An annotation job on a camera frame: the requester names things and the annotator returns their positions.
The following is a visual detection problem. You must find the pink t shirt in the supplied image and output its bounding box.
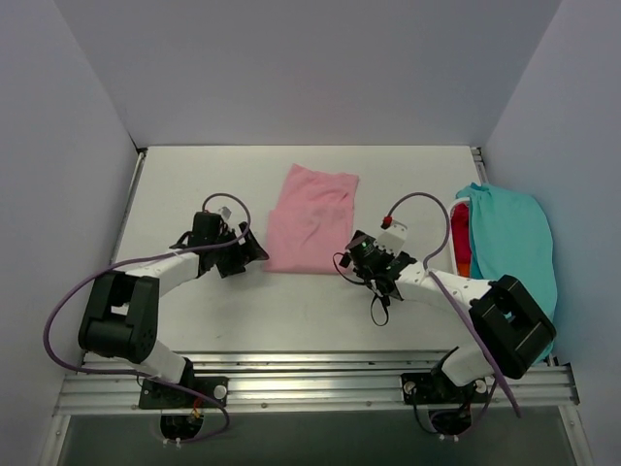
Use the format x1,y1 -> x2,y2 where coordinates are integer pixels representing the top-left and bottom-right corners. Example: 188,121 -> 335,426
264,164 -> 359,275

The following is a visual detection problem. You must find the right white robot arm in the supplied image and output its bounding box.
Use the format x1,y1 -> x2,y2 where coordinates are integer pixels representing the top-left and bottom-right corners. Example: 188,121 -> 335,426
341,230 -> 557,401

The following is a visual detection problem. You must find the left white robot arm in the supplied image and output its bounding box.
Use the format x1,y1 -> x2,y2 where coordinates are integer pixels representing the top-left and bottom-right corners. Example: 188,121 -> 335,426
78,208 -> 269,407

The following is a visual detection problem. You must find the orange garment in basket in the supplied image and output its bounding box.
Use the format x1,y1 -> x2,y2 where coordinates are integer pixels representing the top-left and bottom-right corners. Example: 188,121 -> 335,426
457,262 -> 471,278

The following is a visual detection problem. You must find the red garment in basket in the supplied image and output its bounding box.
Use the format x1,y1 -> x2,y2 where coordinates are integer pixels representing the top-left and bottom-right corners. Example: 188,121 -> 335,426
451,203 -> 472,264

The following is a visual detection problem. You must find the white laundry basket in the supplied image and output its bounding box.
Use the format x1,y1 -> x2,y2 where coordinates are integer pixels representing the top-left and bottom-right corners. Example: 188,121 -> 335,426
448,198 -> 472,278

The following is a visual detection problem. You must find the teal t shirt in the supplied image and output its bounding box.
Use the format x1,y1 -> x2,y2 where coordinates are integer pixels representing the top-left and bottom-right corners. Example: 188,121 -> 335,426
454,182 -> 559,360

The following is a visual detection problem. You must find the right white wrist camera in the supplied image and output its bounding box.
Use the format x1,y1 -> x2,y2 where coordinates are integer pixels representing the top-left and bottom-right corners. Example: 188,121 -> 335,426
376,216 -> 408,256

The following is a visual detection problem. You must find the black thin cable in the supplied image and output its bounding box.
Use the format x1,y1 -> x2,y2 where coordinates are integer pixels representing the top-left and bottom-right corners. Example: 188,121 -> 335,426
331,250 -> 394,327

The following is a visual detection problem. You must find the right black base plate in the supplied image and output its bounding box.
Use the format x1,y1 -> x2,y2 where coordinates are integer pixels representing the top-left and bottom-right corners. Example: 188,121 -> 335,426
400,372 -> 488,405

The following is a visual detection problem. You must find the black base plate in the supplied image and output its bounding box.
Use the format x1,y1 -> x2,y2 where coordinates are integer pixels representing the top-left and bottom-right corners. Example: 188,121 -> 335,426
138,376 -> 229,410
400,372 -> 488,405

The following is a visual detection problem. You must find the aluminium mounting rail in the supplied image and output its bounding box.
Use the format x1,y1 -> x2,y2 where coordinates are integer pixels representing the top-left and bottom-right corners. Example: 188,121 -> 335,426
53,349 -> 581,415

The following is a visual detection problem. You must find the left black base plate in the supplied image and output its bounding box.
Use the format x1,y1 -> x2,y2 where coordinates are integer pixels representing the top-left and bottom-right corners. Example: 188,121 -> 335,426
138,376 -> 229,410

